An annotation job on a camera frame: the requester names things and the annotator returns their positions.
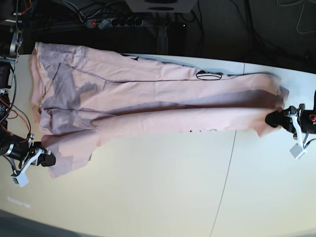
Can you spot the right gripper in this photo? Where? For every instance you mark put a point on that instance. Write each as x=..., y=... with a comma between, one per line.
x=45, y=159

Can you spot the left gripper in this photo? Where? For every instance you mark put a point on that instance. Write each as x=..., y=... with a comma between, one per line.
x=292, y=118

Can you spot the pink T-shirt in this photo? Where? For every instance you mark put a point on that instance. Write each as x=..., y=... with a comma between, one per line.
x=84, y=97

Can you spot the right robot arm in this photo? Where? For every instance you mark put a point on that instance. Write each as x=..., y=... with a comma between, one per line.
x=14, y=147

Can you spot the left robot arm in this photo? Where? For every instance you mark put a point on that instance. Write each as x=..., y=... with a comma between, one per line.
x=312, y=118

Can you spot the black box under table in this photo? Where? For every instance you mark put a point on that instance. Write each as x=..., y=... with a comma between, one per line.
x=177, y=30

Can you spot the black power strip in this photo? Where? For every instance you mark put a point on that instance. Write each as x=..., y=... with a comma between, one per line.
x=114, y=22

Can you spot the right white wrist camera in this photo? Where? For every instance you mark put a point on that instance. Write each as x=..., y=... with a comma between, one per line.
x=19, y=176

